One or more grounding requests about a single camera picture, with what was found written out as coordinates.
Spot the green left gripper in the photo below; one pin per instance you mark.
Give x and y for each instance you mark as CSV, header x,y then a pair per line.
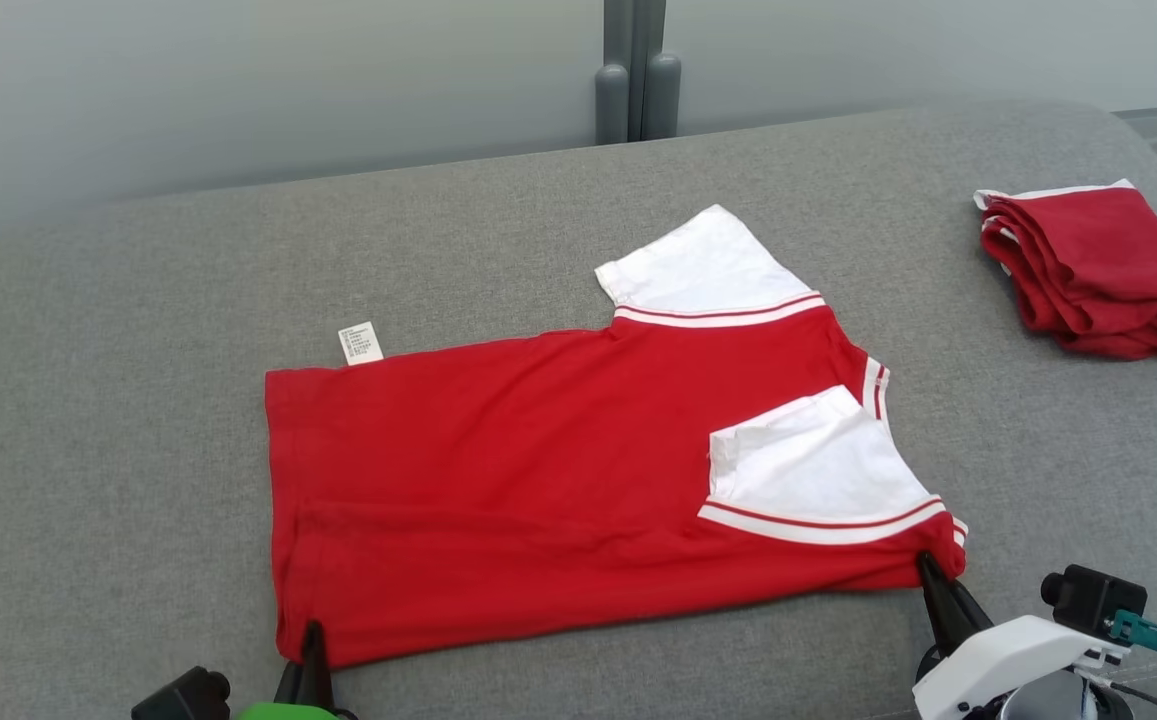
x,y
288,712

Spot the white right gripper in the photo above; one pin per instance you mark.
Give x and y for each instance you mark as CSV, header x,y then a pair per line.
x,y
998,660

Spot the red and white t-shirt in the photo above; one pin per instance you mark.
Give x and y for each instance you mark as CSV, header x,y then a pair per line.
x,y
538,480

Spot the red basketball shorts white trim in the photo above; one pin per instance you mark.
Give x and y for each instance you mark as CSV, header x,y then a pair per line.
x,y
1108,270

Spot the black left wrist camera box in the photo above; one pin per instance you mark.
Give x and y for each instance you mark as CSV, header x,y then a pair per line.
x,y
183,697

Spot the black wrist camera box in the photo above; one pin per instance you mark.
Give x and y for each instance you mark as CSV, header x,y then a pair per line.
x,y
1093,600
183,697

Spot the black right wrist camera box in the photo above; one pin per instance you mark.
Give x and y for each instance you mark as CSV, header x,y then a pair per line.
x,y
1093,600

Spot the teal right camera connector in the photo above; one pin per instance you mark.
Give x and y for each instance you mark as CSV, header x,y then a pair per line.
x,y
1148,632

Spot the grey metal partition post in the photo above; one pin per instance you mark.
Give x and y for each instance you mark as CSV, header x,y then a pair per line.
x,y
638,70

